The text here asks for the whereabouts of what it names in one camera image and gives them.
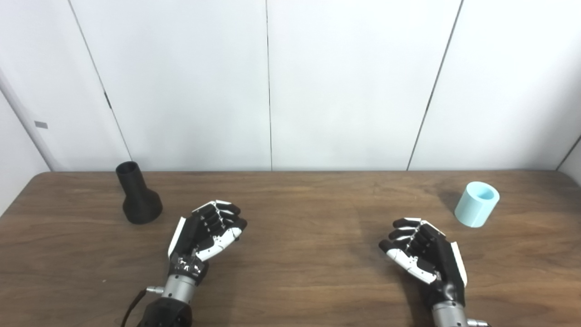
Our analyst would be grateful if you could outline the left white-black robot hand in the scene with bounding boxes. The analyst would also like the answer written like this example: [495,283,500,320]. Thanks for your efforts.
[167,200,248,285]

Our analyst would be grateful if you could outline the right white-black robot hand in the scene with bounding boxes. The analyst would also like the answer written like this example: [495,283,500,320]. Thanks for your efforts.
[379,217,468,307]

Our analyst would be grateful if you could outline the light-blue hose piece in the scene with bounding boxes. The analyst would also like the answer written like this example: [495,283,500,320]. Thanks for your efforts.
[454,181,500,228]

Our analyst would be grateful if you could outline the black nozzle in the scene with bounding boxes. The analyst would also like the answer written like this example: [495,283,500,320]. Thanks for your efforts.
[115,161,163,225]

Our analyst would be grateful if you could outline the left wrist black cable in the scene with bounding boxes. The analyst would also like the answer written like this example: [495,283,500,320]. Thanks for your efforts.
[120,286,165,327]

